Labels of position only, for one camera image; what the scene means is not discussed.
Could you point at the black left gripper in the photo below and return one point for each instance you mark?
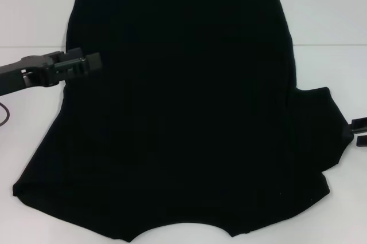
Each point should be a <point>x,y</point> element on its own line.
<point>25,73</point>

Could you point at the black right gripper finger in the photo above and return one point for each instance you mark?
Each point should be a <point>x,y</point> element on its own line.
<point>358,126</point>
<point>362,141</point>

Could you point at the black t-shirt with FREE print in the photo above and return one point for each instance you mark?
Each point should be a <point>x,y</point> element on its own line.
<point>183,112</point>

